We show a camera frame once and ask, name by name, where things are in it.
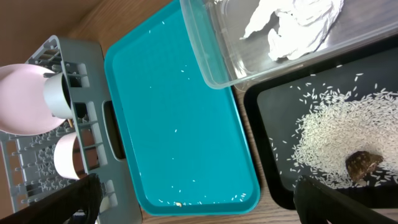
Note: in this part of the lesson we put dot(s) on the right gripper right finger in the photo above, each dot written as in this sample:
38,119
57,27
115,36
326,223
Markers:
316,203

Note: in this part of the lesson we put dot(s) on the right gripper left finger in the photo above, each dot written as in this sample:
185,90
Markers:
76,203

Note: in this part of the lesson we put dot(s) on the small white pink plate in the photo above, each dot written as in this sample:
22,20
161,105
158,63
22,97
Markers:
67,158

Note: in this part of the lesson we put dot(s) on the white rice pile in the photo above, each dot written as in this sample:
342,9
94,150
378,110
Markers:
336,128

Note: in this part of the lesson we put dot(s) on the grey bowl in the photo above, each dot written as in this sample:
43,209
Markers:
56,96

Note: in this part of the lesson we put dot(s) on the large white plate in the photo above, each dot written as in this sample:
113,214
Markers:
23,107

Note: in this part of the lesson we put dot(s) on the white red wrapper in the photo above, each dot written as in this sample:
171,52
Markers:
303,25

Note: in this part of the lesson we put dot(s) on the grey plastic dish rack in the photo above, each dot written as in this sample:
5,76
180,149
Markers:
96,129

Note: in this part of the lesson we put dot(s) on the black tray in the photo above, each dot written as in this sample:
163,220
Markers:
274,107

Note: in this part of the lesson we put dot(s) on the teal serving tray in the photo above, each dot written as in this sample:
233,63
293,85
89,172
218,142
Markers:
184,142

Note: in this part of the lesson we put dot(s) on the clear plastic bin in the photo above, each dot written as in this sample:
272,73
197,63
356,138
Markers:
226,58

